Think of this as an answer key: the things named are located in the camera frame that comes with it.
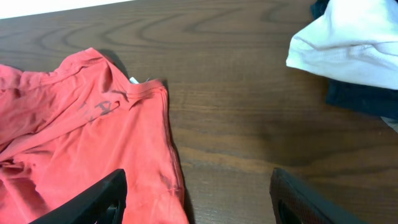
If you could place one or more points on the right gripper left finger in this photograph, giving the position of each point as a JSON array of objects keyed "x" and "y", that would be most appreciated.
[{"x": 102, "y": 203}]

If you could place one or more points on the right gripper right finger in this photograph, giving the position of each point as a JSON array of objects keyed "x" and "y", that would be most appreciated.
[{"x": 295, "y": 202}]

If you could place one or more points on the red t-shirt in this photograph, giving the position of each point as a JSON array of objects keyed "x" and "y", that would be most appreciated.
[{"x": 62, "y": 131}]

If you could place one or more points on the grey garment on pile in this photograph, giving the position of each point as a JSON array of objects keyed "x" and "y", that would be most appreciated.
[{"x": 392, "y": 123}]

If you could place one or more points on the navy garment on pile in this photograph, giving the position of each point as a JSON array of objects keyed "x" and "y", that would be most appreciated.
[{"x": 366, "y": 99}]

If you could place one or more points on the white garment on pile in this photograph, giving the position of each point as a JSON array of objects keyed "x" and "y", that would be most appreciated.
[{"x": 354, "y": 41}]

